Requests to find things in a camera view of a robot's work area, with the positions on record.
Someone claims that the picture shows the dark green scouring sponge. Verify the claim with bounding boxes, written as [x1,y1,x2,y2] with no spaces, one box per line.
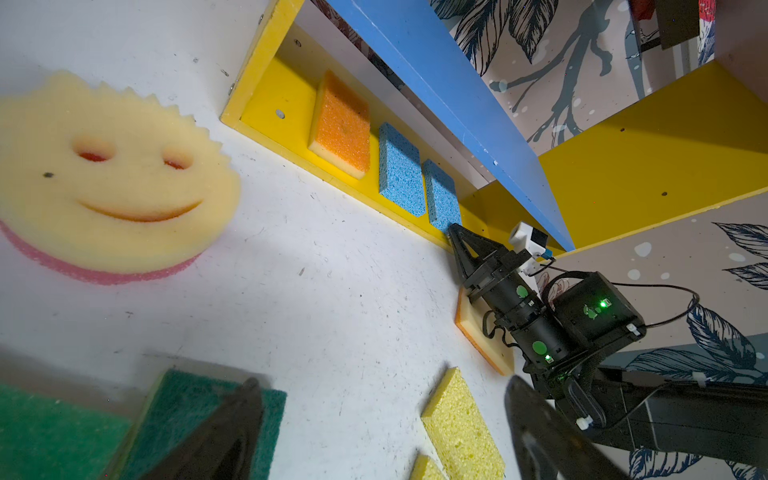
[111,369,287,479]

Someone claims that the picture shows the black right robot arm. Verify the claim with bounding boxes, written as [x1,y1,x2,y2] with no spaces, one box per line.
[447,223,767,468]

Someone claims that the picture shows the yellow smiley round sponge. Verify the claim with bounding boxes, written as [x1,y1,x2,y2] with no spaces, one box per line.
[1,71,241,285]

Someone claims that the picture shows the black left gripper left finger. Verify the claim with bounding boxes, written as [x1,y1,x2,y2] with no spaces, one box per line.
[143,378,264,479]

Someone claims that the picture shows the orange rectangular sponge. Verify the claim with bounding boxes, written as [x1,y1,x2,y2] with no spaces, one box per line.
[308,70,371,180]

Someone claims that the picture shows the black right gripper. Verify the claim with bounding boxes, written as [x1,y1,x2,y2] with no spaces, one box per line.
[447,223,573,366]

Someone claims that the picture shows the blue cellulose sponge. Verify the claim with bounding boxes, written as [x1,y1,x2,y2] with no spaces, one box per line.
[422,160,462,234]
[379,123,426,217]

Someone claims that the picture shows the yellow shelf pink blue boards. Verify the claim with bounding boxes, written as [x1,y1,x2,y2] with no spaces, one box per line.
[220,0,768,253]

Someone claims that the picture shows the yellow sponge lower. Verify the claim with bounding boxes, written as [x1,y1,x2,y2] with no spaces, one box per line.
[409,454,446,480]

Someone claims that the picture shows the beige orange-backed sponge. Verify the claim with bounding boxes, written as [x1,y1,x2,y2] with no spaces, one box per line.
[454,287,515,377]

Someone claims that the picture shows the light green sponge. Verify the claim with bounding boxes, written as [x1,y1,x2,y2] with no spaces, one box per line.
[1,385,132,479]

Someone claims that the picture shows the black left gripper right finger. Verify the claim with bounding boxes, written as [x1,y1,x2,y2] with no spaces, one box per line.
[505,375,628,479]

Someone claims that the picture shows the yellow sponge upper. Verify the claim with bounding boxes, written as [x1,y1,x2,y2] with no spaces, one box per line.
[421,368,506,480]

